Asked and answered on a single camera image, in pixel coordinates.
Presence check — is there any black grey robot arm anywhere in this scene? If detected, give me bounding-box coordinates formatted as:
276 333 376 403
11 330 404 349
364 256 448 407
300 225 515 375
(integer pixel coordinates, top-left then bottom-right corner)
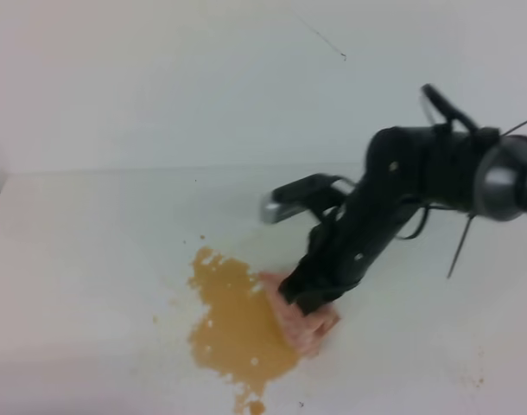
272 126 527 314

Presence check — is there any black cable loop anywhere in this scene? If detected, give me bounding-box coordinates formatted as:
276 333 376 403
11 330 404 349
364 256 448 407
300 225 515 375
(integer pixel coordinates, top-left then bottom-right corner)
396 197 429 241

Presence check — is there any pink striped stained rag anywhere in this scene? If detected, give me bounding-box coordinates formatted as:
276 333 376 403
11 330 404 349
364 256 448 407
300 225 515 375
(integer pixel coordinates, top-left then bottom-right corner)
258 271 340 357

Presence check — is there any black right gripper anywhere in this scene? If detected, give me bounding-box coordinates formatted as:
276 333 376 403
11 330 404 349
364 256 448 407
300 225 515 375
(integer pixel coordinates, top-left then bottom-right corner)
278 126 484 316

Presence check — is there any black cable tie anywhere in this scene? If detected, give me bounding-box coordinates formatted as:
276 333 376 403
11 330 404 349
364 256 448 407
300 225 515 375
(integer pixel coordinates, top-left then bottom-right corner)
447 214 475 279

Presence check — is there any brown coffee spill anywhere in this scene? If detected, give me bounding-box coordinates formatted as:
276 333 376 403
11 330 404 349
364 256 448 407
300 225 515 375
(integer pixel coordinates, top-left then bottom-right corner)
188 246 299 414

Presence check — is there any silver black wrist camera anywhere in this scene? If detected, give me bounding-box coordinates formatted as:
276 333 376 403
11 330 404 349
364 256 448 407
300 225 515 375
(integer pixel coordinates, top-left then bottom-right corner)
259 173 357 224

